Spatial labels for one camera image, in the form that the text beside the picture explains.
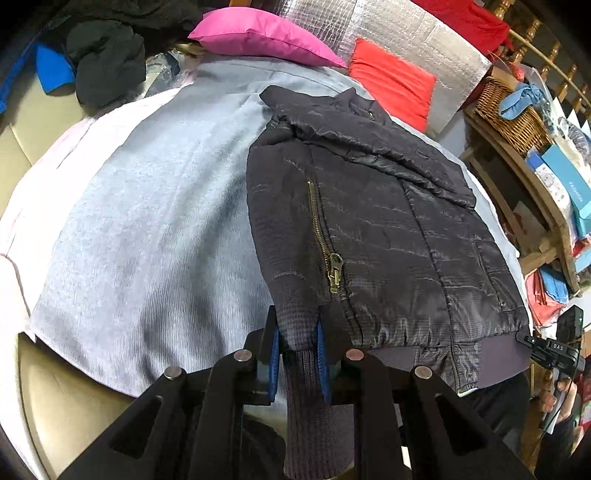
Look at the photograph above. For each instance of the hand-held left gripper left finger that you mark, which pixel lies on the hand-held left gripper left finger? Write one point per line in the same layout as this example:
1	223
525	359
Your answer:
273	364

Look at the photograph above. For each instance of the beige sofa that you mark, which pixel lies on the beige sofa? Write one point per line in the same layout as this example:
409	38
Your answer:
60	406

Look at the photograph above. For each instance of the bright blue garment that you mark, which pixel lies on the bright blue garment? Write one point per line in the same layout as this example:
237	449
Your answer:
51	69

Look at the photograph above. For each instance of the wooden stair railing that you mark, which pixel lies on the wooden stair railing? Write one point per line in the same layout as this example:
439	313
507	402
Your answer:
549	50

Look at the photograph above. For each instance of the dark grey crumpled garment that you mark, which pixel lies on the dark grey crumpled garment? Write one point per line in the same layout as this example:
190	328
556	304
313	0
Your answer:
106	64

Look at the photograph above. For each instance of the wicker basket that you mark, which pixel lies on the wicker basket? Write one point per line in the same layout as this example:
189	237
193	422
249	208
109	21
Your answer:
521	129

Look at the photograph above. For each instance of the red fleece cloth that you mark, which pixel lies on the red fleece cloth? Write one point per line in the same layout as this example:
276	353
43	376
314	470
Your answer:
466	23

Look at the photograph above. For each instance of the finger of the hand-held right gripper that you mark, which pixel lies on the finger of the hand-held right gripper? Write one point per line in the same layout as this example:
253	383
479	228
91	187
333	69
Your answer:
526	342

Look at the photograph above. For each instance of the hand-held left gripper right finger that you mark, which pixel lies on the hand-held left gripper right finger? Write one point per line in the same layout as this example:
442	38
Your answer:
323	364

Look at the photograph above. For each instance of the dark quilted zip jacket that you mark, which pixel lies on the dark quilted zip jacket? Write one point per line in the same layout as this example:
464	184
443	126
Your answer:
369	221

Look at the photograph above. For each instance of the coral red cloth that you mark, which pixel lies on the coral red cloth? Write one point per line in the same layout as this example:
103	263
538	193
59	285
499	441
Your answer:
545	300

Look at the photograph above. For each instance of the pale pink sheet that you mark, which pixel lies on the pale pink sheet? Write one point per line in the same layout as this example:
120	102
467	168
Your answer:
41	180

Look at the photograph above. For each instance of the red pillow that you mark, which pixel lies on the red pillow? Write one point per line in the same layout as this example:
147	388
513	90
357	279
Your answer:
392	83

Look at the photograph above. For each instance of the light blue cloth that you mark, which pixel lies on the light blue cloth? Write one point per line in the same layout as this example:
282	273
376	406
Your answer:
521	99

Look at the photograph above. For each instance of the person's dark clothing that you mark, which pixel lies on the person's dark clothing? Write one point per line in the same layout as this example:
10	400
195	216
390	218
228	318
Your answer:
498	406

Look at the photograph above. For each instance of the teal cardboard box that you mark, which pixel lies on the teal cardboard box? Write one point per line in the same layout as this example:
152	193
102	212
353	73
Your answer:
575	184

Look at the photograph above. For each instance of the light grey blanket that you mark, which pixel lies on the light grey blanket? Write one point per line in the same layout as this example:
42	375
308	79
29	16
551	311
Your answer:
152	240

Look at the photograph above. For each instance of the silver foil insulation mat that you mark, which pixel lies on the silver foil insulation mat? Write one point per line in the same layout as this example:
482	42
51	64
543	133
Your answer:
392	27

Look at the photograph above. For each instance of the pink pillow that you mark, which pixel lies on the pink pillow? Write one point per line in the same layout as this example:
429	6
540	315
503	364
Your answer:
263	34

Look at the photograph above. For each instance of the person's right hand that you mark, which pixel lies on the person's right hand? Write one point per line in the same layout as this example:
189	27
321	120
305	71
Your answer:
548	400

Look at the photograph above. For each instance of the wooden bench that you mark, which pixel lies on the wooden bench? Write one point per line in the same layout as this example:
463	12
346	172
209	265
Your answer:
526	184

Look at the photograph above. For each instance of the clear plastic bag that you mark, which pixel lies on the clear plastic bag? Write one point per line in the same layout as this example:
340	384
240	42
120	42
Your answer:
164	69

